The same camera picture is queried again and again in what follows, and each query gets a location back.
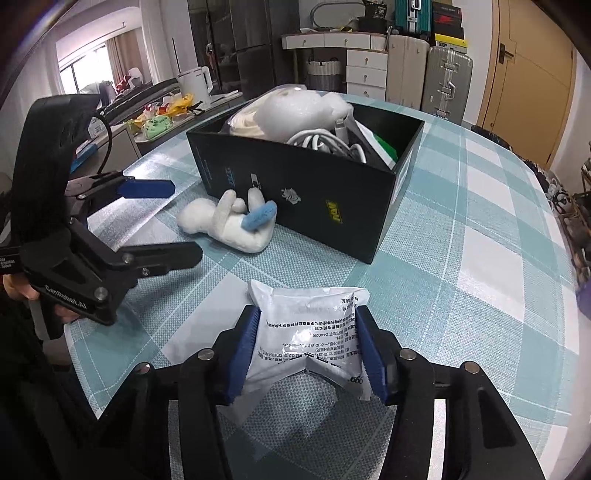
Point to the grey side cabinet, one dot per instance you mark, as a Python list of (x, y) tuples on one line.
[(120, 143)]

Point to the pile of shoes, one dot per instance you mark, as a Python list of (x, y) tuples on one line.
[(561, 194)]

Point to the white bubble wrap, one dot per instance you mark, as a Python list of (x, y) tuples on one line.
[(295, 113)]

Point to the dark glass cabinet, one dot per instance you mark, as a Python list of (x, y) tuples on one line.
[(207, 46)]

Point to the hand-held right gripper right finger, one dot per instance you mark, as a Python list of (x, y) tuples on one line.
[(371, 360)]

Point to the green pouch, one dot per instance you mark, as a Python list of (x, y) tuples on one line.
[(158, 127)]

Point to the person's left forearm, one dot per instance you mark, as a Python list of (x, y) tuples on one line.
[(27, 392)]

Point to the beige suitcase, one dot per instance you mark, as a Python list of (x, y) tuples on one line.
[(406, 69)]

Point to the white plush toy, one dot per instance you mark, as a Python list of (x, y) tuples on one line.
[(235, 230)]

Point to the black cardboard box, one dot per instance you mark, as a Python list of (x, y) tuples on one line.
[(300, 194)]

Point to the green packet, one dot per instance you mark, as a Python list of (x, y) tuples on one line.
[(385, 150)]

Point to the white electric kettle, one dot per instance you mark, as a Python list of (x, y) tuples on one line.
[(194, 83)]

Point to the person's left hand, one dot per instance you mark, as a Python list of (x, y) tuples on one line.
[(18, 288)]

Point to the yellow plastic bag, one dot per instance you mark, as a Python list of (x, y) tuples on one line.
[(180, 104)]

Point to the plain black shoe box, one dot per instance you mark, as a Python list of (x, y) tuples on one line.
[(449, 32)]

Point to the purple cloth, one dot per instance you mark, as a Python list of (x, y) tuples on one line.
[(584, 297)]

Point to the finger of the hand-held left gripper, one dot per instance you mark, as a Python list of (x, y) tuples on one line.
[(171, 256), (147, 189)]

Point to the grey refrigerator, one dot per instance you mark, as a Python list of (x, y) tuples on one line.
[(258, 37)]

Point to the black bag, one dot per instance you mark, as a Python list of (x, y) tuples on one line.
[(373, 21)]

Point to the teal suitcase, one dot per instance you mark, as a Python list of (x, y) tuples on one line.
[(411, 16)]

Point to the grey folding frame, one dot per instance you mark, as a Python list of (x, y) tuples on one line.
[(323, 14)]

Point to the white printed packet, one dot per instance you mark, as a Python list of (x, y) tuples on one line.
[(304, 332)]

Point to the dark sofa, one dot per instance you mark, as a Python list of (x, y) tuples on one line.
[(138, 99)]

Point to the wooden shoe rack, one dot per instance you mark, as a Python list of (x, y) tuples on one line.
[(582, 221)]

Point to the yellow black shoe box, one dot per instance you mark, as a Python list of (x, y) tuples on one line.
[(452, 45)]

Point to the white desk with drawers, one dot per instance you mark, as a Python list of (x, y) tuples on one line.
[(364, 74)]

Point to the white woven basket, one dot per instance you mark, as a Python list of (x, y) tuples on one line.
[(324, 76)]

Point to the black shoe box red logo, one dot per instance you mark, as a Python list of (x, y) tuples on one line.
[(448, 16)]

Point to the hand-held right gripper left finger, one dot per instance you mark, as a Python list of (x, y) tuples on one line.
[(242, 364)]

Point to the tan wooden door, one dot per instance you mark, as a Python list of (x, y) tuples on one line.
[(526, 92)]

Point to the silver suitcase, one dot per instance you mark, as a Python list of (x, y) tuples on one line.
[(445, 78)]

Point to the brown curtain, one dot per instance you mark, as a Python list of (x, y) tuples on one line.
[(124, 60)]

